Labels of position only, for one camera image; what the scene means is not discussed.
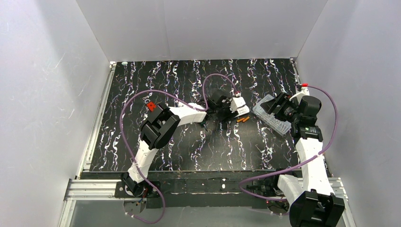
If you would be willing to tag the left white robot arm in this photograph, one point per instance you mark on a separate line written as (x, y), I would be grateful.
(162, 122)

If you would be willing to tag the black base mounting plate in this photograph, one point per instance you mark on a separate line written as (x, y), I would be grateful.
(203, 189)

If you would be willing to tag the white remote control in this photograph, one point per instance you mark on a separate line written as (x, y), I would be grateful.
(242, 111)

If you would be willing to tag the clear plastic screw box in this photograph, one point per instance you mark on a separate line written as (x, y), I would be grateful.
(278, 126)

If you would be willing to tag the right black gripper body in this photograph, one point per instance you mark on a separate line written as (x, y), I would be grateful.
(280, 104)

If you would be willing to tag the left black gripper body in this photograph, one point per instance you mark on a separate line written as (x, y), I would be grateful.
(224, 109)

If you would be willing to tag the red handled adjustable wrench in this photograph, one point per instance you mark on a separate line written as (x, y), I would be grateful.
(150, 105)

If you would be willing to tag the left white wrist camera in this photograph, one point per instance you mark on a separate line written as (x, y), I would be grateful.
(237, 101)

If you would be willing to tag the aluminium frame rail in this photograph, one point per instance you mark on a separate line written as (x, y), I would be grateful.
(86, 159)

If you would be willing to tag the green handled screwdriver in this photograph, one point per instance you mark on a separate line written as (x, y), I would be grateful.
(203, 125)

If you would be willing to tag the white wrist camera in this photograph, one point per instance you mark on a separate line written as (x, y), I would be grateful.
(237, 101)
(301, 90)

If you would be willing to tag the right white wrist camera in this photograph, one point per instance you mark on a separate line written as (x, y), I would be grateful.
(301, 90)

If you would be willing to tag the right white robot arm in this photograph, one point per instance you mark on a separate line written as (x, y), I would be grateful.
(313, 202)

